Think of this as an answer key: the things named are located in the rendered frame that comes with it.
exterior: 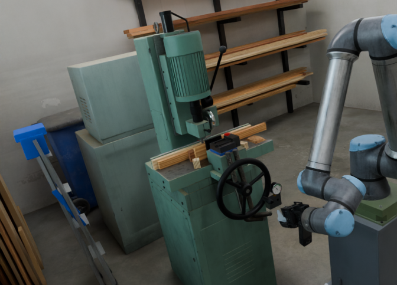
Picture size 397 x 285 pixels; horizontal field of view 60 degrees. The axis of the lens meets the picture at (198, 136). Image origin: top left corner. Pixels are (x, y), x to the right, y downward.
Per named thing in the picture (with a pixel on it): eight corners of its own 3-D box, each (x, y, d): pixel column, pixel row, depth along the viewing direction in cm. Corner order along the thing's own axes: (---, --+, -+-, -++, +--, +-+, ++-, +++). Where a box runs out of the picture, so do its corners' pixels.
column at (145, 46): (175, 167, 194) (145, 37, 171) (160, 157, 213) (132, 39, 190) (208, 154, 202) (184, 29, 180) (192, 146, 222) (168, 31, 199)
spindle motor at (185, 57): (185, 104, 159) (171, 36, 149) (171, 100, 174) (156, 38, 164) (217, 95, 166) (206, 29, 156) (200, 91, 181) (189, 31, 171)
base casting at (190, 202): (187, 212, 162) (184, 196, 159) (147, 176, 212) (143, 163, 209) (262, 179, 180) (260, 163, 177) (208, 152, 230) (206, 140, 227)
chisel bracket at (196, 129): (199, 141, 171) (197, 125, 168) (188, 136, 183) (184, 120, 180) (212, 137, 174) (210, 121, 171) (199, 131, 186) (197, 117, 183)
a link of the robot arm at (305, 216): (332, 226, 124) (312, 238, 120) (322, 225, 128) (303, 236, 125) (323, 203, 124) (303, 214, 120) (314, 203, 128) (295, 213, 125)
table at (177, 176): (179, 200, 148) (176, 188, 146) (154, 179, 174) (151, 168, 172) (287, 154, 172) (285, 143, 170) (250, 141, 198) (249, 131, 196)
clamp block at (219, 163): (223, 176, 156) (219, 157, 153) (208, 167, 167) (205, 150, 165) (249, 164, 162) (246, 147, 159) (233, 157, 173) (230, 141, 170)
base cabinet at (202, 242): (213, 327, 184) (187, 213, 162) (171, 269, 234) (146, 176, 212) (278, 287, 202) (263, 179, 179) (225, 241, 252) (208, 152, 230)
